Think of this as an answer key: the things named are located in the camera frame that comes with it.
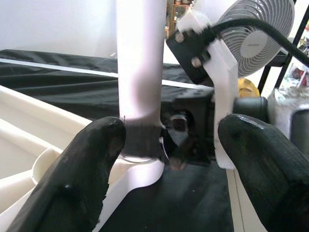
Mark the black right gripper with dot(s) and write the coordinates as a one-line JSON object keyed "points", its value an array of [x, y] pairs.
{"points": [[200, 108]]}

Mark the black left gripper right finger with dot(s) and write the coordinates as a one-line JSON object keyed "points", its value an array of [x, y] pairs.
{"points": [[270, 169]]}

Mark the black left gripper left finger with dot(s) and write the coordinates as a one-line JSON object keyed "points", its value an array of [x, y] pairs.
{"points": [[79, 174]]}

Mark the white plastic children table top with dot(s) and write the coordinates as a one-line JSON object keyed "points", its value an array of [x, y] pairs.
{"points": [[24, 135]]}

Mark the white plastic table leg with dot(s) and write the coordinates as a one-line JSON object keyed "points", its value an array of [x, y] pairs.
{"points": [[140, 60]]}

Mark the white tape strip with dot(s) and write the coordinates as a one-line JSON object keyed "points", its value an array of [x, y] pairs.
{"points": [[183, 83]]}

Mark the yellow soft object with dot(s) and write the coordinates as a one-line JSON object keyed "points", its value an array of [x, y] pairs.
{"points": [[248, 87]]}

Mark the white standing fan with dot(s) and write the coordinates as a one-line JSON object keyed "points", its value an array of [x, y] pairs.
{"points": [[256, 48]]}

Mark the brown wooden cabinet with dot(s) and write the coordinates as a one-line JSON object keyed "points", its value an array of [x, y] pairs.
{"points": [[178, 14]]}

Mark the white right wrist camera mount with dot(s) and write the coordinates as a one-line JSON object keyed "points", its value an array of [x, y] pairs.
{"points": [[222, 72]]}

